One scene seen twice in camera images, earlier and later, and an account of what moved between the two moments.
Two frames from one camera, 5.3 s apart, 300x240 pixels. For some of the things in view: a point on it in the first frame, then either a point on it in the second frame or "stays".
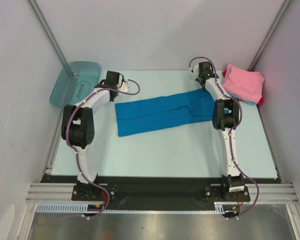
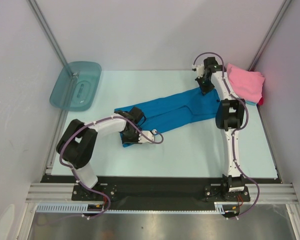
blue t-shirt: (144, 115) stays
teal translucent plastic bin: (76, 79) stays
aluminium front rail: (59, 193) stays
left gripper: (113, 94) -> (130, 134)
